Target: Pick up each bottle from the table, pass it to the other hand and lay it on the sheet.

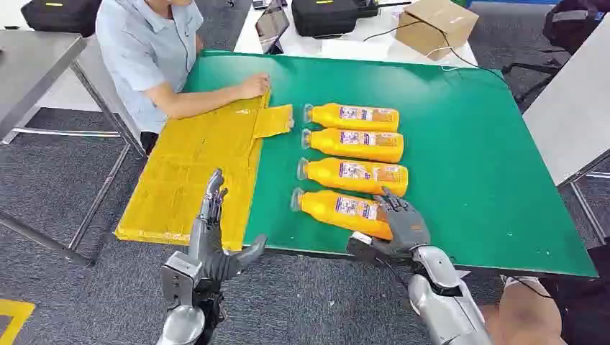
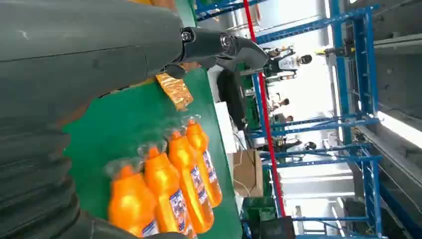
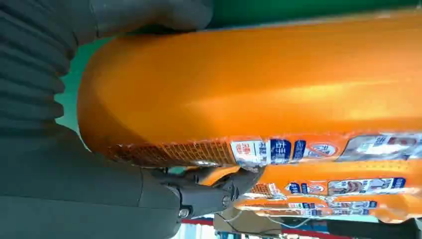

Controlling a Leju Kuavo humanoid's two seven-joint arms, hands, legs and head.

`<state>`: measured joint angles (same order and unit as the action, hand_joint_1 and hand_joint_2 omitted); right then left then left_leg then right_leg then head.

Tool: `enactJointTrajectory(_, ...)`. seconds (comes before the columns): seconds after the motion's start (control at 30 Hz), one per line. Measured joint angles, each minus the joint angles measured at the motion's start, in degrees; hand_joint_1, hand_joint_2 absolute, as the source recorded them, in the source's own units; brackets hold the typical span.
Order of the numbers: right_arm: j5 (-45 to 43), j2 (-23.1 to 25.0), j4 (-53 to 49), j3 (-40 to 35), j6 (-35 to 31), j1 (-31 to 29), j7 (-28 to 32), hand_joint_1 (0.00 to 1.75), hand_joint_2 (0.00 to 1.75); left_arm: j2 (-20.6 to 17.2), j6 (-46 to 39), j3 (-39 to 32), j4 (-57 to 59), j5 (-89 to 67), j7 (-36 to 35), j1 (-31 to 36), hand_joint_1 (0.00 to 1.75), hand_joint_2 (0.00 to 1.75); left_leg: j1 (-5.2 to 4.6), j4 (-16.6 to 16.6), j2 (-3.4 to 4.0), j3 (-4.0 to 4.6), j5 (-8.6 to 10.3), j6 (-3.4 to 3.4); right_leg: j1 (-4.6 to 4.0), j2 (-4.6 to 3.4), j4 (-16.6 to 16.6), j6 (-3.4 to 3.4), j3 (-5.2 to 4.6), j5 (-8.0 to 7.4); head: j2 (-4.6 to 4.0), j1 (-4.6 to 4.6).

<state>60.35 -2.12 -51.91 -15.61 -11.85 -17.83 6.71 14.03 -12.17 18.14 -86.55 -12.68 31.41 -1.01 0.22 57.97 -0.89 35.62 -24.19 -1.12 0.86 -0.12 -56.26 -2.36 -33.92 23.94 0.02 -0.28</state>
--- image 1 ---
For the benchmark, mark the black equipment case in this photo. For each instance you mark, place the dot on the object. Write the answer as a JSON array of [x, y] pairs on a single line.
[[324, 16]]

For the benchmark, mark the grey metal table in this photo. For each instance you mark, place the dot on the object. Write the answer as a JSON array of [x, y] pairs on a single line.
[[28, 71], [567, 119]]

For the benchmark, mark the orange drink bottle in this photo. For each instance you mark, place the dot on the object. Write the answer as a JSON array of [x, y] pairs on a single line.
[[324, 172], [329, 115], [329, 142], [319, 207]]

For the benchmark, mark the white table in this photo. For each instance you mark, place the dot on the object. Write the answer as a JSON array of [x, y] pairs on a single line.
[[305, 45]]

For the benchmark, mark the cardboard box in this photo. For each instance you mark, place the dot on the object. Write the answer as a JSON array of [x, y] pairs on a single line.
[[436, 26]]

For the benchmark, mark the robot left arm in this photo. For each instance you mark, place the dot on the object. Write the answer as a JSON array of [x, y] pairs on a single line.
[[181, 328]]

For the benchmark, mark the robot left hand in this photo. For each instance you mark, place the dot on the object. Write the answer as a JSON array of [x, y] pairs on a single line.
[[209, 257]]

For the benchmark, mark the black bag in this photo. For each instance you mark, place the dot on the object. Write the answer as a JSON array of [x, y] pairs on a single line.
[[62, 16]]

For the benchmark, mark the person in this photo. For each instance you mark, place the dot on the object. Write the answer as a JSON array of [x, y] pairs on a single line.
[[143, 47], [524, 314]]

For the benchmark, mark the person's right hand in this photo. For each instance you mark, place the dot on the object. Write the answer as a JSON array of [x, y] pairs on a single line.
[[256, 86]]

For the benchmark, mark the green table mat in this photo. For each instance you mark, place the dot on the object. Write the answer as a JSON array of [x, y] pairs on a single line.
[[452, 143]]

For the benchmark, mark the black office chair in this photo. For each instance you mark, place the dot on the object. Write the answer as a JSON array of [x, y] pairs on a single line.
[[572, 24]]

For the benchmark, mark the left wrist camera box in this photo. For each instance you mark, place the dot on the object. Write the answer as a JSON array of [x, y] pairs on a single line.
[[178, 278]]

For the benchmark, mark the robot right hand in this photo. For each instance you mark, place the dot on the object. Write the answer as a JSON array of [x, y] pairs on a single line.
[[407, 228]]

